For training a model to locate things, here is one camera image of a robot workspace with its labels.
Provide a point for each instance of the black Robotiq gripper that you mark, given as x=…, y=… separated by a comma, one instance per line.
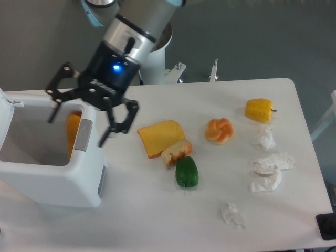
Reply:
x=107, y=78

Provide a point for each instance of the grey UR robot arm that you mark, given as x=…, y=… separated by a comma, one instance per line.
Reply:
x=129, y=39

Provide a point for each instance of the small crusty bread piece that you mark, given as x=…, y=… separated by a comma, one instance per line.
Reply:
x=178, y=150

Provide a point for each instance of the white trash can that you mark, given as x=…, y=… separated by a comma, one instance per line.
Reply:
x=34, y=153

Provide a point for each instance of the round knotted bread roll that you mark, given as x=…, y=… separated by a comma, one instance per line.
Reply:
x=219, y=131

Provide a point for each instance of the yellow toast slice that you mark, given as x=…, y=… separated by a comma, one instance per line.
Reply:
x=158, y=137

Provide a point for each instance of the green bell pepper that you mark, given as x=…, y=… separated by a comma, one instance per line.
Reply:
x=186, y=172

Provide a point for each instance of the yellow bell pepper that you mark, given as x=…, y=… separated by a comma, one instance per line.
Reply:
x=259, y=109

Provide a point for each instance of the crumpled white tissue upper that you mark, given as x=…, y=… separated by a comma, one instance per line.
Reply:
x=264, y=138

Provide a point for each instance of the crumpled white tissue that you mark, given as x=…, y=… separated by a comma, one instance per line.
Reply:
x=264, y=138
x=265, y=184
x=277, y=161

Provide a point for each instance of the small crumpled tissue front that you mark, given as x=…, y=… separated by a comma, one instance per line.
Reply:
x=230, y=215

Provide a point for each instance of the crumpled white tissue lower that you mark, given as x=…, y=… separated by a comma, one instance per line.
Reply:
x=265, y=184

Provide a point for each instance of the crumpled white tissue middle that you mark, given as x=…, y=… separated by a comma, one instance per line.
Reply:
x=277, y=161

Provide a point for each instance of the white furniture edge right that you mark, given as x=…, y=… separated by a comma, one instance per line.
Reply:
x=327, y=118

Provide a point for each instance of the black device table corner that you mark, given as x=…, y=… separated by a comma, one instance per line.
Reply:
x=326, y=225

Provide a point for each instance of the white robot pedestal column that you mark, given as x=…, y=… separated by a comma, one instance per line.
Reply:
x=152, y=71

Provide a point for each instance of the white metal base frame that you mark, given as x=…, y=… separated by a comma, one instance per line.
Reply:
x=174, y=75

